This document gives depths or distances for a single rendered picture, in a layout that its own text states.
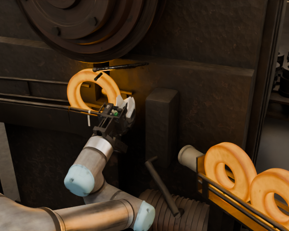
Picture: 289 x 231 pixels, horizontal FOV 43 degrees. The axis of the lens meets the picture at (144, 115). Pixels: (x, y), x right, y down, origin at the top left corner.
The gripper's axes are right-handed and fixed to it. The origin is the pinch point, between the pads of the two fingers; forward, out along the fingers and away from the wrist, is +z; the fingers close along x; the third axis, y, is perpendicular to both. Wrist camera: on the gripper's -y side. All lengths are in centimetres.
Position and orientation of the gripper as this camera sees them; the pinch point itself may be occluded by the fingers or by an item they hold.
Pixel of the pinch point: (130, 101)
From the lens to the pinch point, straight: 115.7
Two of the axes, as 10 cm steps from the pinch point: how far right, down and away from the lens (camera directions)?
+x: -9.2, -1.8, 3.4
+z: 3.6, -6.9, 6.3
